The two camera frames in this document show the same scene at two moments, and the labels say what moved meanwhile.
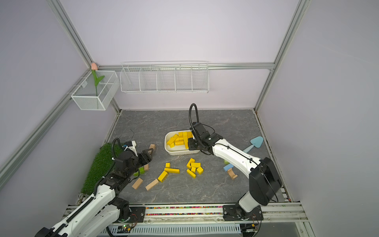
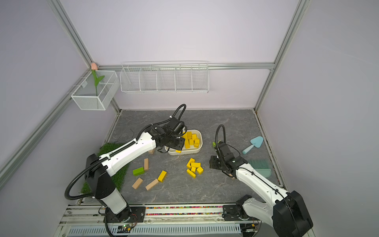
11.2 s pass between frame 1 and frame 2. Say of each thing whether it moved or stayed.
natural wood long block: stayed
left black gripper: moved
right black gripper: moved
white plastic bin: stayed
